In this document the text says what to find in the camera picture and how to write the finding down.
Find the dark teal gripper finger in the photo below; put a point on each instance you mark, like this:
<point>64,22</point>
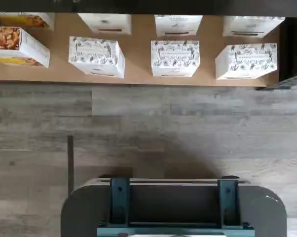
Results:
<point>228,202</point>
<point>119,202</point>

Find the white floral print box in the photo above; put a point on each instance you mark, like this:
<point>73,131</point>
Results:
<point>252,26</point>
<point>247,60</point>
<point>106,22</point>
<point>175,56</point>
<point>95,55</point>
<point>178,24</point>

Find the brown shelf board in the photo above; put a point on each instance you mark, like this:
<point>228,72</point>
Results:
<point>138,49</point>

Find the black metal shelf rack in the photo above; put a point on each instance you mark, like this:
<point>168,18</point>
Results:
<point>290,49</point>

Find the yellow nut snack box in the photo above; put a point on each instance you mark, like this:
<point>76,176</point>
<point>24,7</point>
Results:
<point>17,45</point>
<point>27,19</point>

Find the dark thin bar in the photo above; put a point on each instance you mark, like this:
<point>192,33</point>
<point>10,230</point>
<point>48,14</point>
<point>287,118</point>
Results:
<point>70,163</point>

